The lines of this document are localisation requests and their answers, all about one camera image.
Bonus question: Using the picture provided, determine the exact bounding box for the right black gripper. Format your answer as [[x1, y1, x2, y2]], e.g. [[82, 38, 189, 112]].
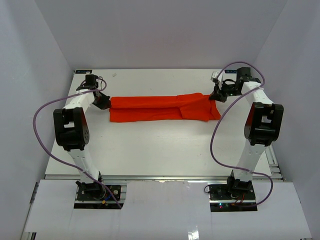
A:
[[209, 79, 242, 103]]

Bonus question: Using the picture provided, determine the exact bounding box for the orange t-shirt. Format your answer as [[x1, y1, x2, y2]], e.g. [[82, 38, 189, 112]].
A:
[[109, 92, 221, 123]]

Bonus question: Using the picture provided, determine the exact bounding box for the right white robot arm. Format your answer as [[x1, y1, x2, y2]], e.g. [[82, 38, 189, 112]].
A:
[[209, 67, 284, 200]]

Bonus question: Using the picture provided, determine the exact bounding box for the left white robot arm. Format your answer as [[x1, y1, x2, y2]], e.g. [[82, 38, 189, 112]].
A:
[[53, 74, 111, 200]]

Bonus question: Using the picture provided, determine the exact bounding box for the right blue table label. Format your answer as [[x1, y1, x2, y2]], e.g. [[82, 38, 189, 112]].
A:
[[224, 69, 237, 74]]

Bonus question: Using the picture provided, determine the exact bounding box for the blue table label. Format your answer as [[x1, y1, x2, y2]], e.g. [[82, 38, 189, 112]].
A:
[[74, 69, 93, 75], [224, 69, 237, 74]]

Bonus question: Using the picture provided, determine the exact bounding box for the left blue table label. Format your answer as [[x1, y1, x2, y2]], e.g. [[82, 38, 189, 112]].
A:
[[74, 69, 93, 75]]

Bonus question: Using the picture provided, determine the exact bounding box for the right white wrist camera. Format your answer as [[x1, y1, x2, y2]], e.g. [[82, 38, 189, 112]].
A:
[[210, 71, 223, 89]]

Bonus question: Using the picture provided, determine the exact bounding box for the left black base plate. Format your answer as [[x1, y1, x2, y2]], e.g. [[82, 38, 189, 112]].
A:
[[73, 181, 123, 210]]

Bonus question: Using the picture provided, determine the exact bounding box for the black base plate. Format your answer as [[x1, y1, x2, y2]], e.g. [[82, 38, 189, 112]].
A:
[[73, 181, 123, 210], [204, 184, 258, 213]]

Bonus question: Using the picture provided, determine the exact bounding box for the aluminium front rail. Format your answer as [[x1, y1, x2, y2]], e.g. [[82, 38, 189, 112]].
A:
[[43, 174, 285, 183]]

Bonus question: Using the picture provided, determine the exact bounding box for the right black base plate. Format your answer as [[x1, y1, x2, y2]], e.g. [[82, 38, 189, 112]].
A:
[[204, 184, 258, 213]]

